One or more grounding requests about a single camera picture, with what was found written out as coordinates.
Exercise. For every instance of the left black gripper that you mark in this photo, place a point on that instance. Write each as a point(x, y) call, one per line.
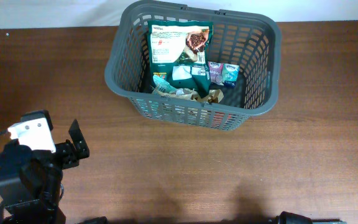
point(69, 158)

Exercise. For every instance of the mint green wipes packet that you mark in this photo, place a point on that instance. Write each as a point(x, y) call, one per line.
point(162, 87)

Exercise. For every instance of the green coffee bean bag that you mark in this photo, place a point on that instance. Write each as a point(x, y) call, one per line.
point(177, 52)

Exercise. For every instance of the orange spaghetti packet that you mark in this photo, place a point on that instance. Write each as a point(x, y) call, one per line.
point(221, 119)

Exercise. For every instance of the brown clear snack bag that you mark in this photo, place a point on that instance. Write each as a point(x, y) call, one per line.
point(214, 96)

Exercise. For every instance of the Kleenex tissue multipack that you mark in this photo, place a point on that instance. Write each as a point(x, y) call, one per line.
point(223, 74)

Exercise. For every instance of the beige paper pouch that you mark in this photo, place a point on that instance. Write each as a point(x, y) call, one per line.
point(182, 93)

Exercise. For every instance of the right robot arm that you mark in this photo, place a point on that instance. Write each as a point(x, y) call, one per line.
point(291, 218)

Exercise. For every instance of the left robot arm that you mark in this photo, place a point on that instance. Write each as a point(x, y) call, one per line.
point(31, 172)

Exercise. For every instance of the grey plastic basket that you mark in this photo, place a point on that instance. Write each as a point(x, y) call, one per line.
point(251, 41)

